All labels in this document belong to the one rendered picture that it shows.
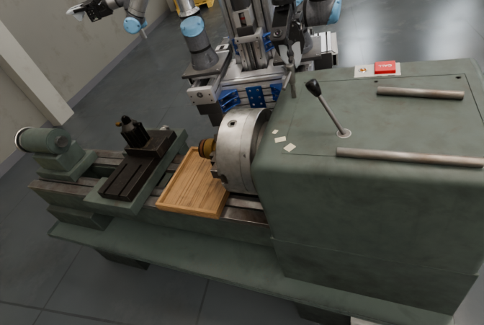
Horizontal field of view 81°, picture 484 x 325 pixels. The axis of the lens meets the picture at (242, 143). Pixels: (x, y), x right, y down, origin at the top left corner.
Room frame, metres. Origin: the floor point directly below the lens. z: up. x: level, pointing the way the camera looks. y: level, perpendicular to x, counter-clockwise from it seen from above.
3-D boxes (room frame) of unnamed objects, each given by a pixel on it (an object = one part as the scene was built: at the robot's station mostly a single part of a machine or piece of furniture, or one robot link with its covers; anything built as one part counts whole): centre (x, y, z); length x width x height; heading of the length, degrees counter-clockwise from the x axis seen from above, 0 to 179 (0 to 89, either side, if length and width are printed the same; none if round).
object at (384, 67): (0.74, -0.51, 1.26); 0.06 x 0.06 x 0.02; 58
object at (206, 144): (0.87, 0.12, 1.08); 0.09 x 0.09 x 0.09; 58
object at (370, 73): (0.75, -0.49, 1.23); 0.13 x 0.08 x 0.06; 58
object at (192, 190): (0.93, 0.22, 0.88); 0.36 x 0.30 x 0.04; 148
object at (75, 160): (1.42, 1.01, 1.01); 0.30 x 0.20 x 0.29; 58
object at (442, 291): (0.59, -0.36, 0.43); 0.60 x 0.48 x 0.86; 58
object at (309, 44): (1.29, -0.41, 1.21); 0.15 x 0.15 x 0.10
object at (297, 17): (0.82, -0.25, 1.49); 0.09 x 0.08 x 0.12; 148
